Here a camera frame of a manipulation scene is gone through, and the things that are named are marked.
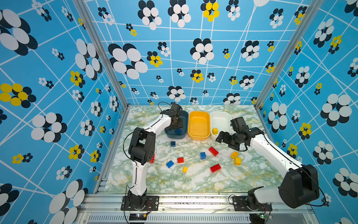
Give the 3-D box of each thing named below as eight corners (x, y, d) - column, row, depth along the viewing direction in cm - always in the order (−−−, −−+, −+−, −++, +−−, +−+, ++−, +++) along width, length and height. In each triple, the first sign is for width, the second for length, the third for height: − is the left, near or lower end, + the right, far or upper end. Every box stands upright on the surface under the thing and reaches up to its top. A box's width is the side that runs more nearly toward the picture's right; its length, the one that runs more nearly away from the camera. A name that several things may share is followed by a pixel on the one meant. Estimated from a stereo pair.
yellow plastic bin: (187, 141, 100) (188, 136, 95) (187, 116, 115) (187, 111, 110) (211, 141, 100) (213, 136, 95) (208, 116, 115) (209, 111, 110)
